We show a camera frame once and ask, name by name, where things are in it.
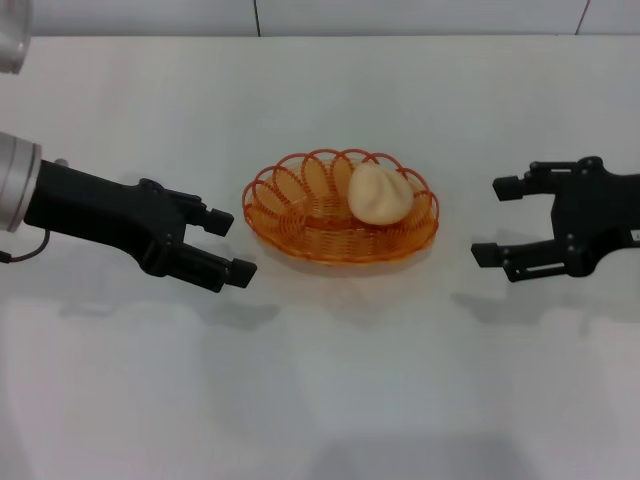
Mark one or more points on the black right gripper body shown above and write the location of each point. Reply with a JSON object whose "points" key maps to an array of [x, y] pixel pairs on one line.
{"points": [[600, 220]]}

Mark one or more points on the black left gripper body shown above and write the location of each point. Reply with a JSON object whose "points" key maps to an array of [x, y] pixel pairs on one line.
{"points": [[105, 215]]}

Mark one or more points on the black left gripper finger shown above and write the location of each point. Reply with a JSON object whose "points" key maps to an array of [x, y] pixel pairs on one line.
{"points": [[220, 270], [217, 220]]}

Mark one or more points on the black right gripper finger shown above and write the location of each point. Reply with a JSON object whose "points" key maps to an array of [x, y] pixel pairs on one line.
{"points": [[525, 257], [515, 187]]}

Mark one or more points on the beige steamed bun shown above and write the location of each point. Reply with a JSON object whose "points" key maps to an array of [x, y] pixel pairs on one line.
{"points": [[380, 195]]}

